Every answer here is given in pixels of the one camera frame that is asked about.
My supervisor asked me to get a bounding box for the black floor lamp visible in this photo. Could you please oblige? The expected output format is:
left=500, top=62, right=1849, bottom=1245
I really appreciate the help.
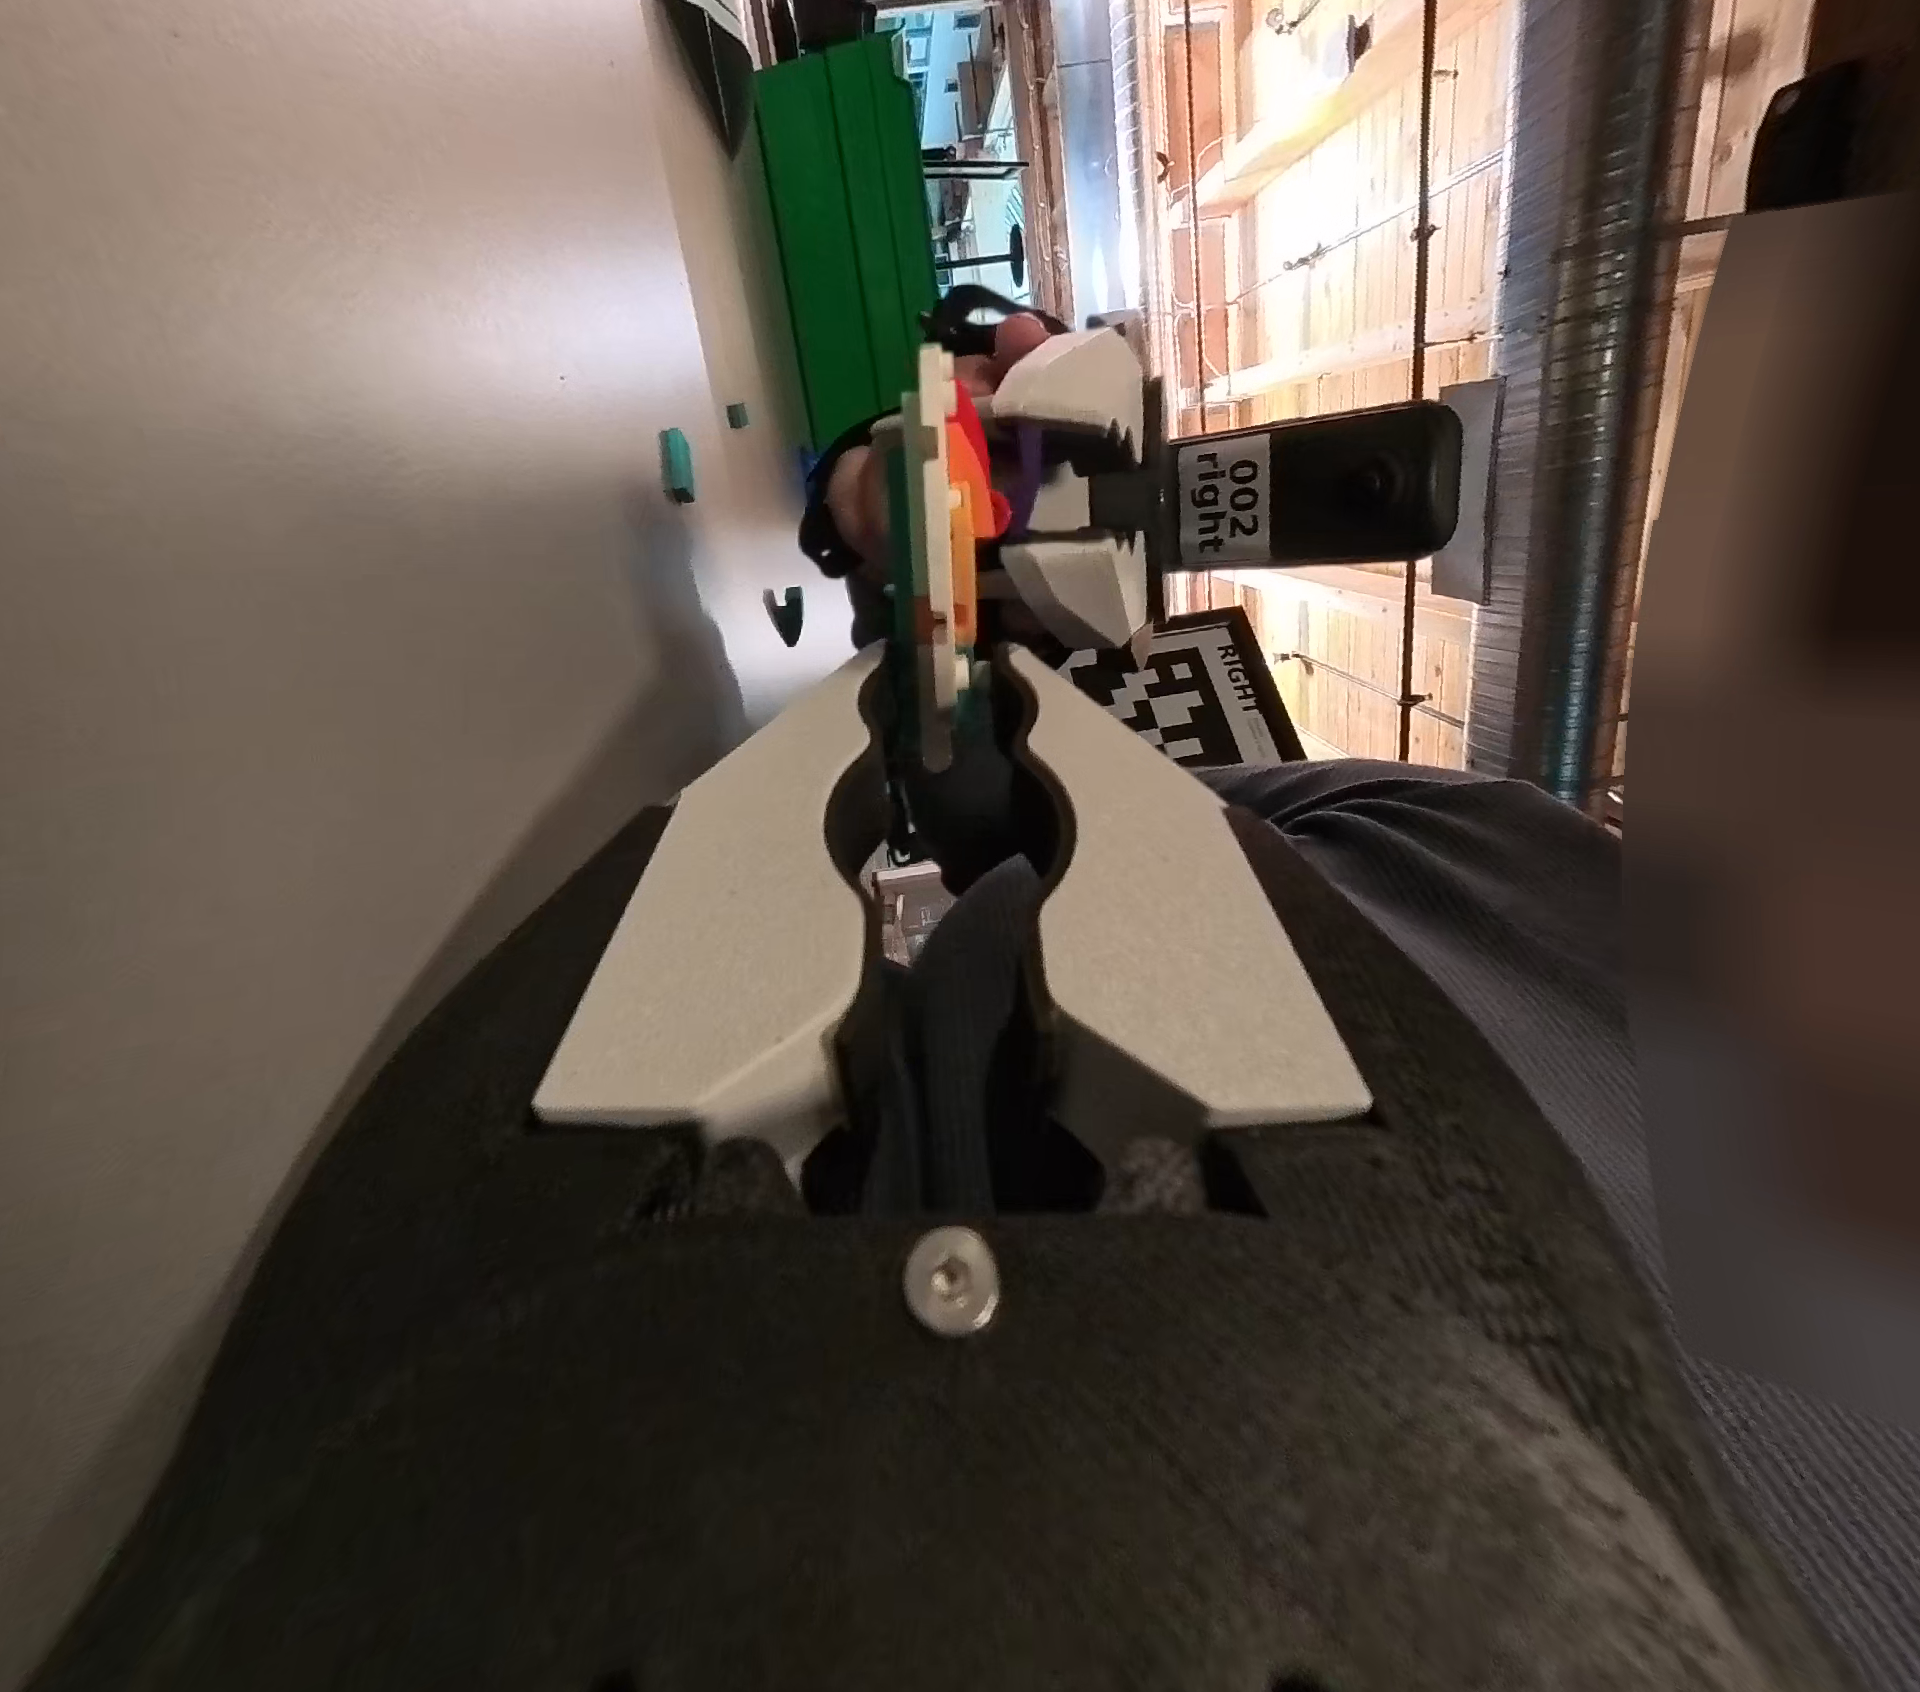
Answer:
left=923, top=223, right=1039, bottom=292

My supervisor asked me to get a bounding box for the green plastic bin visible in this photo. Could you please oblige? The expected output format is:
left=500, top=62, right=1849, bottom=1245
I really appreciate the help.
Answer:
left=751, top=35, right=940, bottom=450

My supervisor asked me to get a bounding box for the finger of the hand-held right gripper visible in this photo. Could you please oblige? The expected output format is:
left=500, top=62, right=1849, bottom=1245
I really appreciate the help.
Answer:
left=1003, top=529, right=1164, bottom=656
left=996, top=324, right=1164, bottom=472

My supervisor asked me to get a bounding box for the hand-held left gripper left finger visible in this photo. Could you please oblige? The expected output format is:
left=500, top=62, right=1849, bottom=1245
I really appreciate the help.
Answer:
left=529, top=648, right=900, bottom=1189

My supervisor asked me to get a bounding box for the clear plastic bottle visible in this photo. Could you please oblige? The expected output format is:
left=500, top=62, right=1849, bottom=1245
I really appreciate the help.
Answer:
left=871, top=858, right=950, bottom=967

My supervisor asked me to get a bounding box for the round colourful lego disc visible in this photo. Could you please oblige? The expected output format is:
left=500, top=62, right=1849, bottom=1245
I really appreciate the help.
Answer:
left=876, top=345, right=1011, bottom=777

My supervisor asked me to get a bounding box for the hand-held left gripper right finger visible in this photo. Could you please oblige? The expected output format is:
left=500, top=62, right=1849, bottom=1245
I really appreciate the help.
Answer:
left=996, top=646, right=1378, bottom=1141

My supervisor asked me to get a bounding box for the grey ceiling vent panel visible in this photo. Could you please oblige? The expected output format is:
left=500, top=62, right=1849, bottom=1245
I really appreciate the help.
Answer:
left=1428, top=376, right=1506, bottom=607

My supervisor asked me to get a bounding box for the person's right hand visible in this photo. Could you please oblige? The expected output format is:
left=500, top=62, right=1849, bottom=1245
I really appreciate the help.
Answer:
left=832, top=312, right=1070, bottom=572

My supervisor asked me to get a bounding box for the black framed marker sign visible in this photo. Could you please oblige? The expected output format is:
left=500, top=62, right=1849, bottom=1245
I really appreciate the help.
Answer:
left=1057, top=608, right=1309, bottom=772

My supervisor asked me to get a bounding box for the ribbed metal ventilation duct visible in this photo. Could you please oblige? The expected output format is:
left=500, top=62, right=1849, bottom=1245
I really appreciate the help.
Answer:
left=1476, top=0, right=1728, bottom=811

